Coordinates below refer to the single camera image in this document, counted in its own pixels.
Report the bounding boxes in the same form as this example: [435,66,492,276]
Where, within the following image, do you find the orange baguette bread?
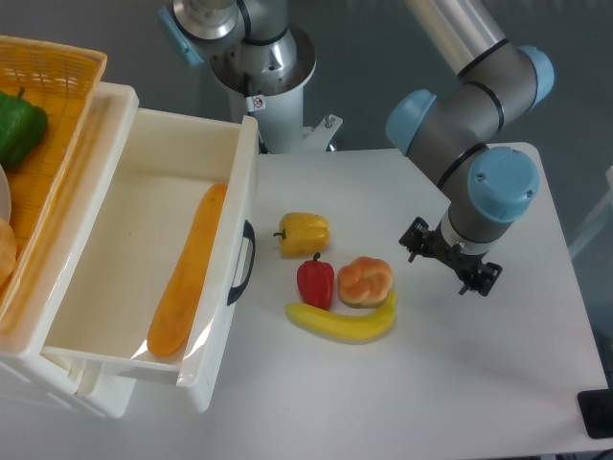
[148,183,228,357]

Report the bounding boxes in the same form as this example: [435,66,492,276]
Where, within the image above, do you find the yellow bell pepper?
[274,212,329,258]

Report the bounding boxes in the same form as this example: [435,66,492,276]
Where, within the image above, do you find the white plastic drawer cabinet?
[1,82,139,418]

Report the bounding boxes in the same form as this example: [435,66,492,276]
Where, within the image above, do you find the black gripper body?
[422,228,485,283]

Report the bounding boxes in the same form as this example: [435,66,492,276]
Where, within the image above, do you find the round bread in basket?
[0,218,17,286]

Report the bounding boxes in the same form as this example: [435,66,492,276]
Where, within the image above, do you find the yellow banana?
[285,291,397,343]

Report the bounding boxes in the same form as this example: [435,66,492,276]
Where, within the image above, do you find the white plate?
[0,168,12,221]

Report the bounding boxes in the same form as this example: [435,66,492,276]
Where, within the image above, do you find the black device at table edge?
[577,389,612,439]

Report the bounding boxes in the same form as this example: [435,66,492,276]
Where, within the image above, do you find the red bell pepper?
[296,252,335,310]

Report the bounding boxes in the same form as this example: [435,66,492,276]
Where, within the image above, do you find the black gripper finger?
[398,217,428,263]
[458,262,503,296]

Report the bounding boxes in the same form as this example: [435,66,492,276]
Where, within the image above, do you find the white frame at right edge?
[568,167,612,259]

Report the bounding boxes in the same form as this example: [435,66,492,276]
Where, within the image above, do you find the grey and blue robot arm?
[158,1,555,295]

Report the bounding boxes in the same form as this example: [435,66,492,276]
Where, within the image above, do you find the knotted bread roll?
[337,256,394,309]

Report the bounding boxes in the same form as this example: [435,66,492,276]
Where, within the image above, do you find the green bell pepper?
[1,87,48,169]

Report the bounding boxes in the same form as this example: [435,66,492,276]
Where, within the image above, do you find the orange wicker basket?
[1,35,107,335]

